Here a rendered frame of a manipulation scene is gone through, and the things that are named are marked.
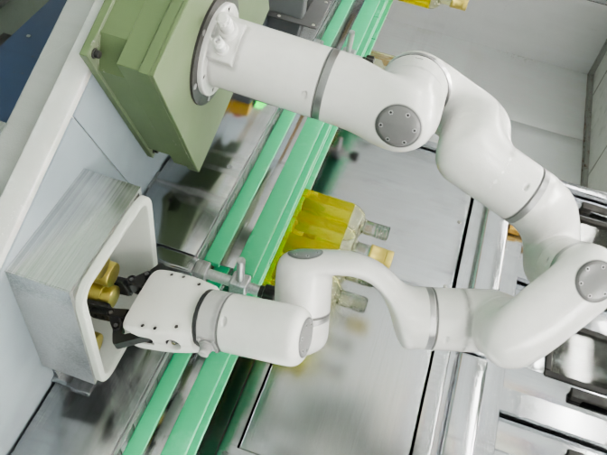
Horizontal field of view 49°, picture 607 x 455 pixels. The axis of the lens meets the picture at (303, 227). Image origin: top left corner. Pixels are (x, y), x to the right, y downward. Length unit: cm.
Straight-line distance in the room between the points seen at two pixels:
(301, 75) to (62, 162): 31
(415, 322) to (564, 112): 637
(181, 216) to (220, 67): 27
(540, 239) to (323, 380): 49
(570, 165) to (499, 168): 574
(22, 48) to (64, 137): 62
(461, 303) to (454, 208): 71
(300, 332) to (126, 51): 38
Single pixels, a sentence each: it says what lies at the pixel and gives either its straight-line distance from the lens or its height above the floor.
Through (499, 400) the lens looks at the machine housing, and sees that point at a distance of 133.
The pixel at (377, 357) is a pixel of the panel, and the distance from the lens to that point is 127.
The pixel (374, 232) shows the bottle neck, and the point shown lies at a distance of 127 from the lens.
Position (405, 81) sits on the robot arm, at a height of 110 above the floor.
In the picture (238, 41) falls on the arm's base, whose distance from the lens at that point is 88.
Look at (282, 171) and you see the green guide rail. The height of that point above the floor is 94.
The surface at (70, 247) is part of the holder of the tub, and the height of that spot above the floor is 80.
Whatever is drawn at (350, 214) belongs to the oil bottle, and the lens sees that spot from 126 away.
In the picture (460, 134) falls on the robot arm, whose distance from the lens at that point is 88.
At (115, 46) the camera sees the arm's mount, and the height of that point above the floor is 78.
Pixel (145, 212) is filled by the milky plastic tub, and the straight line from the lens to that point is 87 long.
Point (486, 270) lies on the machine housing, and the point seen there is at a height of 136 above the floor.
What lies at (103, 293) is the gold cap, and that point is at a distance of 93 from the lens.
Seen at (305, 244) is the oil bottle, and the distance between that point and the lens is 120.
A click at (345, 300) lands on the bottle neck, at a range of 116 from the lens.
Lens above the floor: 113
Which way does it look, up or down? 6 degrees down
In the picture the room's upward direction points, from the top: 108 degrees clockwise
